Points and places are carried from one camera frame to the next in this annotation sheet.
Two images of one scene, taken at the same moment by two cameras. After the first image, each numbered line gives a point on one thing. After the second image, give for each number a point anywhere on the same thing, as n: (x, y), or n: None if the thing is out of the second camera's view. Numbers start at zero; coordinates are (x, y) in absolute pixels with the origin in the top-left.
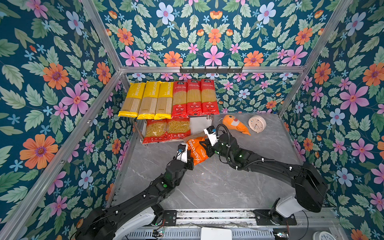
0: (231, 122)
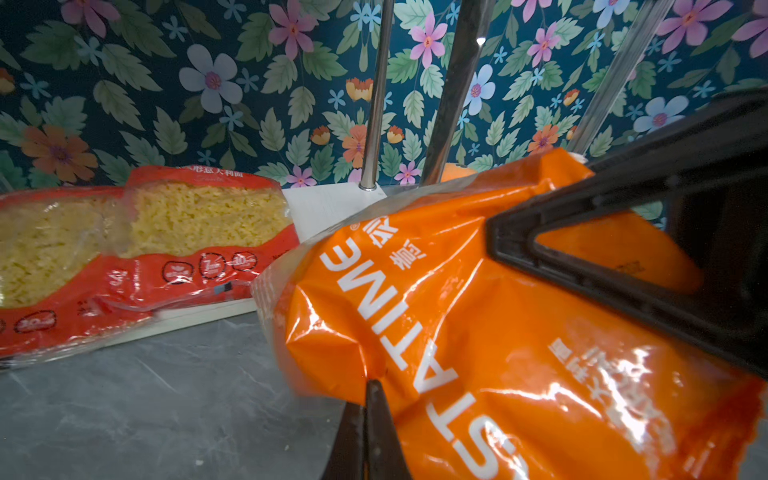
0: (451, 171)
